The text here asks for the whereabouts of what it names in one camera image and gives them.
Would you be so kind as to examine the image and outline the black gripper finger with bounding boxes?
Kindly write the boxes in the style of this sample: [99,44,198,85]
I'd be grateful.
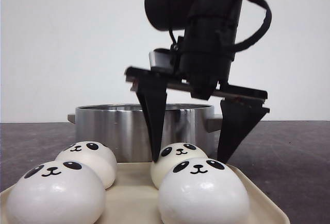
[217,99,270,163]
[136,72,167,162]

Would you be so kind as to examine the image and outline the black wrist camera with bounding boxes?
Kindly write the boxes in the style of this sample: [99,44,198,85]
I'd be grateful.
[149,48,180,74]

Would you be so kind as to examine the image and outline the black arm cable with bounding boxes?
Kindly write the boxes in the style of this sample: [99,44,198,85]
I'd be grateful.
[233,0,272,53]

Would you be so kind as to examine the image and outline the beige plastic tray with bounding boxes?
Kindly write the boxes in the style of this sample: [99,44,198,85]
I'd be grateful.
[1,163,289,223]

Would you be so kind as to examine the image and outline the stainless steel steamer pot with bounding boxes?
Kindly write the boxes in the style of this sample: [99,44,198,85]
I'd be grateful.
[68,104,222,162]

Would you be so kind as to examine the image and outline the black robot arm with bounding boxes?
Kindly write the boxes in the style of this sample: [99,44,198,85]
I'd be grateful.
[125,0,272,163]

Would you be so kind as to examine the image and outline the panda bun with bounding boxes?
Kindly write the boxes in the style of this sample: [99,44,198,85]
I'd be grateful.
[6,161,106,223]
[55,141,117,189]
[150,143,207,188]
[158,158,250,223]

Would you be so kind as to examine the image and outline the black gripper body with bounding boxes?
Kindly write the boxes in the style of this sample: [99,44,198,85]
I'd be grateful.
[125,66,268,103]

